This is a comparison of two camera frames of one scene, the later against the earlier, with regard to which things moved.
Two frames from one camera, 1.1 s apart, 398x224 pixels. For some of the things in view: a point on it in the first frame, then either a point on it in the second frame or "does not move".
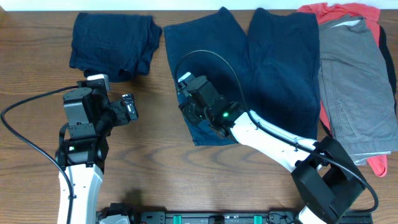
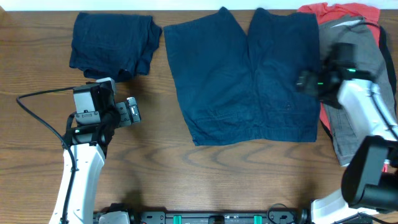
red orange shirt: [334, 12] does not move
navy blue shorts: [269, 68] does not move
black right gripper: [187, 110] to [315, 78]
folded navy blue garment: [118, 45] does not move
